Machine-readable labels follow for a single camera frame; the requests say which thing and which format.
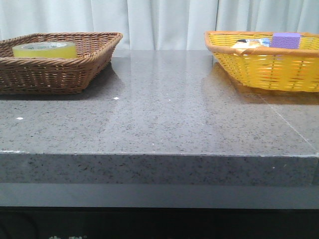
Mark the yellow tape roll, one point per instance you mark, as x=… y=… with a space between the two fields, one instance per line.
x=50 y=49

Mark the white curtain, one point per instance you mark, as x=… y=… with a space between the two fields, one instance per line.
x=157 y=24

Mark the white orange plush toy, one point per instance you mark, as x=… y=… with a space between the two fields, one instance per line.
x=241 y=47

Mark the blue snack packet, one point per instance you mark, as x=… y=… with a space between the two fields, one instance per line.
x=265 y=42

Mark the yellow wicker basket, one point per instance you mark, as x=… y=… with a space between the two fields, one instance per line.
x=268 y=68

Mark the purple sponge block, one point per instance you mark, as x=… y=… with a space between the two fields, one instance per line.
x=288 y=40

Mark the brown wicker basket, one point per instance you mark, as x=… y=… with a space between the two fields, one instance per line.
x=54 y=76

